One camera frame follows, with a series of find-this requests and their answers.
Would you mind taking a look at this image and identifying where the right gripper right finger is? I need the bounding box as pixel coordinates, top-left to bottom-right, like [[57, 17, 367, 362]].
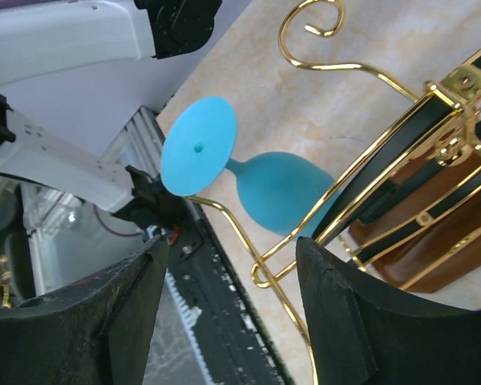
[[296, 237, 481, 384]]

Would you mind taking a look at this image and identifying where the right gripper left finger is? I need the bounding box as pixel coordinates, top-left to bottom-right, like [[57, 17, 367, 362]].
[[0, 236, 168, 384]]

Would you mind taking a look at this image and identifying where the blue wine glass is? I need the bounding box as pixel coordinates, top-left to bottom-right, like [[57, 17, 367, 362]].
[[160, 96, 333, 237]]

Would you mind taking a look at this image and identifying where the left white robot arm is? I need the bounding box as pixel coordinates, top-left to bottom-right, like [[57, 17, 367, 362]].
[[0, 1, 221, 228]]

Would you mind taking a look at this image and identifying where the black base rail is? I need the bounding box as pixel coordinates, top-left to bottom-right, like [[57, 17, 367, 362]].
[[123, 106, 293, 385]]

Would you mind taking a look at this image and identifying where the gold wire glass rack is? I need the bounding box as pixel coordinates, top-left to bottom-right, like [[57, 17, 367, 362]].
[[192, 1, 481, 384]]

